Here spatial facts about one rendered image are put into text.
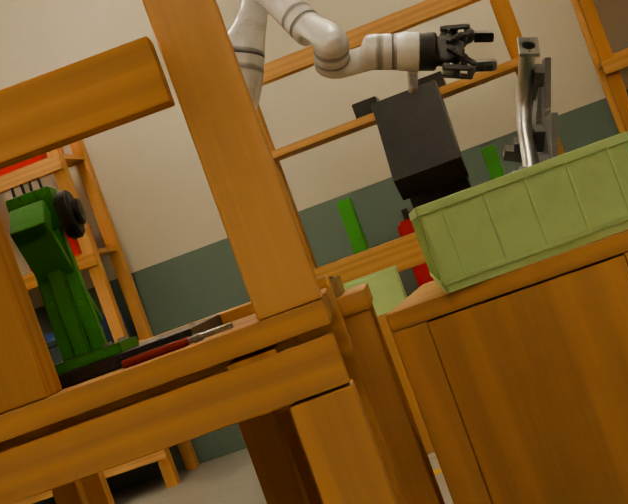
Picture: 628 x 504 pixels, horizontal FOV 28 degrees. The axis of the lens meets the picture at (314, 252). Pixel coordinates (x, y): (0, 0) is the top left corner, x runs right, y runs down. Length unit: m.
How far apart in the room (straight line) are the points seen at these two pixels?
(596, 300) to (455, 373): 0.29
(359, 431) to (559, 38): 5.96
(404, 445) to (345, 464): 0.74
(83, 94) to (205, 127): 0.16
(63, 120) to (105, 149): 6.23
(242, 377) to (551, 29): 5.98
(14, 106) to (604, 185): 1.15
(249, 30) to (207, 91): 0.93
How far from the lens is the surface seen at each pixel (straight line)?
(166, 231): 7.76
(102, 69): 1.65
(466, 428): 2.38
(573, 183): 2.35
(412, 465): 2.42
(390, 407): 2.40
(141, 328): 7.67
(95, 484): 2.72
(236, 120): 1.67
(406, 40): 2.44
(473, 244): 2.33
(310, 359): 1.66
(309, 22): 2.48
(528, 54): 2.45
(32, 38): 8.09
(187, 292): 7.74
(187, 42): 1.69
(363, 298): 2.37
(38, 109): 1.66
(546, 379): 2.36
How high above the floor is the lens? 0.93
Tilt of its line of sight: level
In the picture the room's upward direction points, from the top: 20 degrees counter-clockwise
